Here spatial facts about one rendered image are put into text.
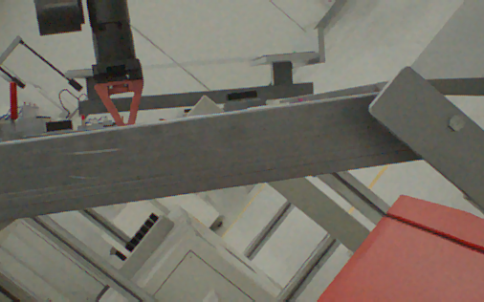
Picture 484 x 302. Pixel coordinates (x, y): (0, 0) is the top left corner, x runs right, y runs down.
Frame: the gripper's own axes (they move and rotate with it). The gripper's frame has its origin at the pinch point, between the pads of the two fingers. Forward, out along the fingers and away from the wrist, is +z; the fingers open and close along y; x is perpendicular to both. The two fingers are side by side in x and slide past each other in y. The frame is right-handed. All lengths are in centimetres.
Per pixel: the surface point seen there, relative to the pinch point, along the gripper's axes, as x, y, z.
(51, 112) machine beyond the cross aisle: -64, -461, -21
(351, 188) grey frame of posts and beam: 36.5, -22.2, 16.3
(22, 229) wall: -148, -759, 89
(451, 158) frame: 26, 53, 6
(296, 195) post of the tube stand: 31, -47, 19
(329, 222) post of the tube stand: 37, -47, 25
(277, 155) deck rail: 13, 49, 4
